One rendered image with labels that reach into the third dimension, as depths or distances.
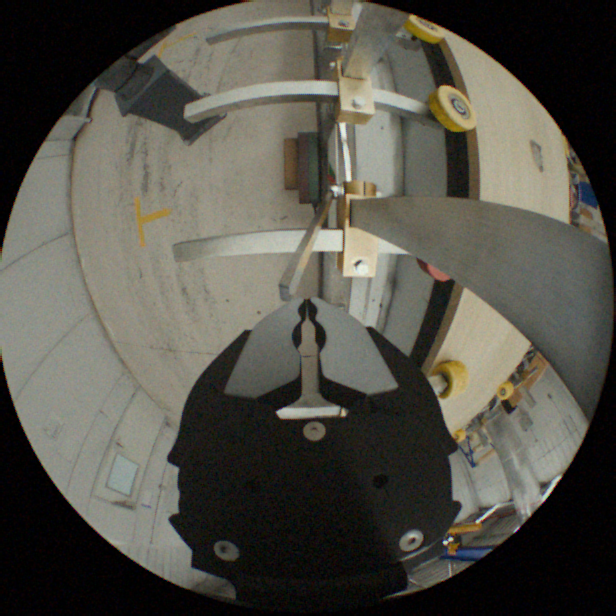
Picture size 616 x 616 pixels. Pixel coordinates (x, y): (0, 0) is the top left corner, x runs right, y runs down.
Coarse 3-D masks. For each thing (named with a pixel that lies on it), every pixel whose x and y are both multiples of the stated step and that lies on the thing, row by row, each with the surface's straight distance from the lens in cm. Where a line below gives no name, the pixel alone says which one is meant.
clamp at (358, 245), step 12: (348, 192) 26; (360, 192) 26; (372, 192) 27; (348, 204) 25; (348, 216) 25; (348, 228) 25; (348, 240) 26; (360, 240) 26; (372, 240) 27; (348, 252) 26; (360, 252) 26; (372, 252) 27; (348, 264) 27; (372, 264) 28; (348, 276) 27; (360, 276) 28; (372, 276) 28
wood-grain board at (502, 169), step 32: (448, 32) 61; (448, 64) 51; (480, 64) 59; (480, 96) 47; (512, 96) 65; (480, 128) 40; (512, 128) 54; (544, 128) 84; (480, 160) 37; (512, 160) 48; (544, 160) 71; (480, 192) 35; (512, 192) 45; (544, 192) 66; (448, 320) 39; (480, 320) 46; (448, 352) 45; (480, 352) 58; (512, 352) 85; (480, 384) 81; (448, 416) 92
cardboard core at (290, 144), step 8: (288, 144) 111; (296, 144) 111; (288, 152) 109; (296, 152) 110; (288, 160) 108; (296, 160) 108; (288, 168) 107; (296, 168) 107; (288, 176) 106; (296, 176) 106; (288, 184) 105; (296, 184) 105
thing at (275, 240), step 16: (192, 240) 32; (208, 240) 29; (224, 240) 28; (240, 240) 27; (256, 240) 27; (272, 240) 26; (288, 240) 26; (320, 240) 26; (336, 240) 26; (176, 256) 33; (192, 256) 31; (208, 256) 30
